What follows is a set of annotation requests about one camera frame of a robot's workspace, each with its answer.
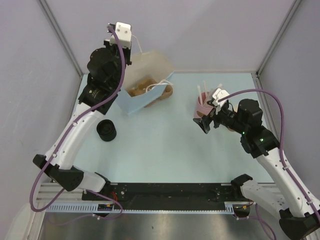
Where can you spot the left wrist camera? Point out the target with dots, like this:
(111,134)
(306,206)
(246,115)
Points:
(123,32)

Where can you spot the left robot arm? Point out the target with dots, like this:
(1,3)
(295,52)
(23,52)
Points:
(106,74)

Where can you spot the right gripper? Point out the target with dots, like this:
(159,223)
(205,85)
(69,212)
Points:
(204,122)

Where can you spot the stacked brown pulp carriers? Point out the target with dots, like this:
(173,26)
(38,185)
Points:
(168,91)

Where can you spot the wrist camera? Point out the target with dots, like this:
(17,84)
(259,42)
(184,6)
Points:
(215,98)
(123,32)

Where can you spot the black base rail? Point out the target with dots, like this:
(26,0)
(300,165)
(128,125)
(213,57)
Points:
(174,196)

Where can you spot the stack of black lids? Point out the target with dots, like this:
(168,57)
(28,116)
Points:
(106,130)

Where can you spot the brown pulp cup carrier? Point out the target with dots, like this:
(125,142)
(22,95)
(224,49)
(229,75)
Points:
(141,87)

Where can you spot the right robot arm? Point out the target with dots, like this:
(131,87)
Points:
(297,209)

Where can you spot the light blue paper bag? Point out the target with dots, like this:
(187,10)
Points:
(151,64)

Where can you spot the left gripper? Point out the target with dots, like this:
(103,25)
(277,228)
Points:
(110,47)

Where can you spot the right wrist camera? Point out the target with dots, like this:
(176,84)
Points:
(215,98)

